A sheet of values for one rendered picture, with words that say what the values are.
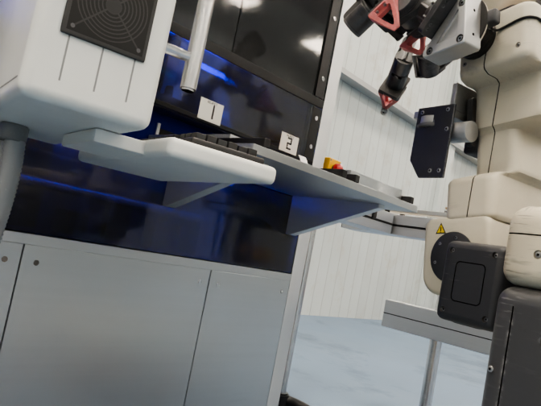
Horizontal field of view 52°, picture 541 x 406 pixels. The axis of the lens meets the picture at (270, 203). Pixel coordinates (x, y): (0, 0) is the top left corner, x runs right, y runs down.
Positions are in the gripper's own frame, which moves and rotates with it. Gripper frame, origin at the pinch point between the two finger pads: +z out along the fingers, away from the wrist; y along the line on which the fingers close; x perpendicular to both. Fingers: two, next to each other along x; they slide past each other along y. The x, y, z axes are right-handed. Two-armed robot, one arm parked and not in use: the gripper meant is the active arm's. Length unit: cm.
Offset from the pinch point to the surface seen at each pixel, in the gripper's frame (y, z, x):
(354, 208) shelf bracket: 33.1, 11.5, 7.5
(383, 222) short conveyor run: -15, 78, 15
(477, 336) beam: 13, 77, 69
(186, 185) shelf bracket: 65, -7, -30
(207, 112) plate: 42, -8, -40
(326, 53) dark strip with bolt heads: -13.6, 3.9, -28.2
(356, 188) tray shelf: 43.5, -11.4, 7.4
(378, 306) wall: -236, 571, 53
